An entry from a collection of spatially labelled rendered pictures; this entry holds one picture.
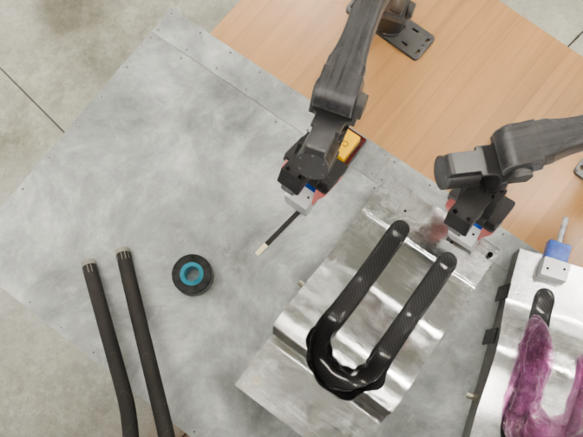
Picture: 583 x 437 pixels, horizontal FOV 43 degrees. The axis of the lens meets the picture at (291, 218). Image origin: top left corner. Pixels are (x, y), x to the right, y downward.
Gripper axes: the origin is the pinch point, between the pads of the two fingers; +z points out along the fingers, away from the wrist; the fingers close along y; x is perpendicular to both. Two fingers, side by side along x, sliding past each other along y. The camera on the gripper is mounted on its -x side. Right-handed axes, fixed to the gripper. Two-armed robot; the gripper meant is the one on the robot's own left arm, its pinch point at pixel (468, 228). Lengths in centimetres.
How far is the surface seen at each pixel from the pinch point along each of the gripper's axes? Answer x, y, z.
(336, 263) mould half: -16.1, -16.8, 10.2
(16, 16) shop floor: 26, -176, 66
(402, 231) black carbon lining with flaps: -4.0, -10.4, 6.4
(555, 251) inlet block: 11.6, 14.8, 6.0
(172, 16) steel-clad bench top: 7, -81, 1
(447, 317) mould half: -11.2, 5.7, 11.7
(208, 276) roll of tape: -31, -36, 18
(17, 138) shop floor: -3, -146, 82
